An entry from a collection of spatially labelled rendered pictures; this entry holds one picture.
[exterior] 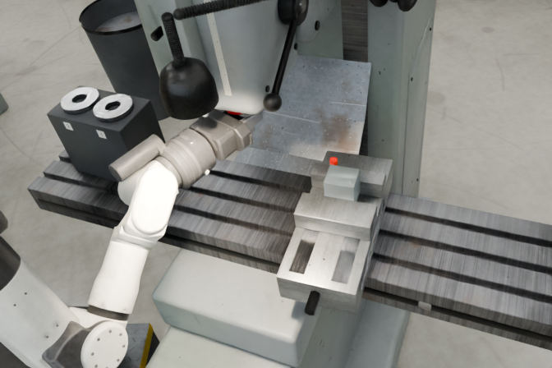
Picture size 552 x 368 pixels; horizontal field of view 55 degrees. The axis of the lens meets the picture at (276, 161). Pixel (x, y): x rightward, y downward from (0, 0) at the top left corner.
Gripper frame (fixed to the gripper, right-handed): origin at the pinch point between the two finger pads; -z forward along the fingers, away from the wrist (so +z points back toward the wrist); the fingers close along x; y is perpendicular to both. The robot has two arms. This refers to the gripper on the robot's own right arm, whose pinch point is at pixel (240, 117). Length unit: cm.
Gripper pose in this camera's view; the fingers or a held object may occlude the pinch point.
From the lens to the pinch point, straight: 102.3
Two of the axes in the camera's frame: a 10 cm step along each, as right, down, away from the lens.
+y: 1.2, 7.3, 6.8
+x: -7.5, -3.8, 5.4
